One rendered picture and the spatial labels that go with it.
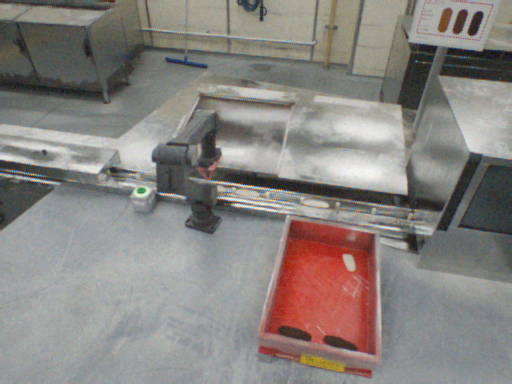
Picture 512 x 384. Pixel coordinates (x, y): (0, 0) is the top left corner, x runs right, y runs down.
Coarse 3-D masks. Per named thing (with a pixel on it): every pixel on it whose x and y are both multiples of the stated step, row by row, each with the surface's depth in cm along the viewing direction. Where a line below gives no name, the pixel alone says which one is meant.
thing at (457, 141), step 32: (448, 96) 121; (480, 96) 122; (448, 128) 115; (480, 128) 105; (416, 160) 147; (448, 160) 111; (480, 160) 97; (416, 192) 140; (448, 192) 107; (416, 224) 134; (448, 224) 113; (448, 256) 120; (480, 256) 118
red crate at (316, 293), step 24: (288, 264) 127; (312, 264) 127; (336, 264) 127; (360, 264) 127; (288, 288) 119; (312, 288) 119; (336, 288) 119; (360, 288) 120; (288, 312) 112; (312, 312) 113; (336, 312) 113; (360, 312) 113; (312, 336) 107; (360, 336) 107
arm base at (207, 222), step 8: (208, 208) 136; (192, 216) 137; (200, 216) 135; (208, 216) 136; (216, 216) 142; (192, 224) 139; (200, 224) 136; (208, 224) 137; (216, 224) 139; (208, 232) 137
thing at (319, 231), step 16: (288, 224) 128; (304, 224) 130; (320, 224) 128; (336, 224) 128; (288, 240) 129; (304, 240) 135; (320, 240) 133; (336, 240) 131; (352, 240) 129; (368, 240) 128; (272, 272) 112; (272, 288) 107; (368, 288) 119; (272, 304) 107; (368, 304) 113; (368, 320) 108; (256, 336) 96; (272, 336) 96; (368, 336) 104; (288, 352) 97; (304, 352) 95; (320, 352) 94; (336, 352) 93; (352, 352) 93; (368, 352) 100; (368, 368) 93
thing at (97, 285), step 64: (64, 192) 153; (0, 256) 127; (64, 256) 127; (128, 256) 128; (192, 256) 129; (256, 256) 130; (384, 256) 131; (0, 320) 108; (64, 320) 109; (128, 320) 110; (192, 320) 110; (256, 320) 111; (384, 320) 111; (448, 320) 112
